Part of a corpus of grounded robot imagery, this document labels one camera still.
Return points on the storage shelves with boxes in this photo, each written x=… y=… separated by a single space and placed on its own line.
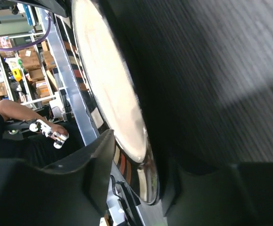
x=25 y=60

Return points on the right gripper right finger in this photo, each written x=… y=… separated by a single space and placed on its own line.
x=236 y=195

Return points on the operator hand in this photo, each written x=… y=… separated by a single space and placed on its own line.
x=56 y=128

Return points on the operator forearm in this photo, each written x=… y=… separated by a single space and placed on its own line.
x=13 y=110

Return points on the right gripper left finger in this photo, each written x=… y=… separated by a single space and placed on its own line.
x=70 y=192

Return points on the dark rimmed cream plate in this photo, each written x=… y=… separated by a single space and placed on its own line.
x=117 y=105

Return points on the white teleoperation handle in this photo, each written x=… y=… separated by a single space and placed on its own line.
x=46 y=130

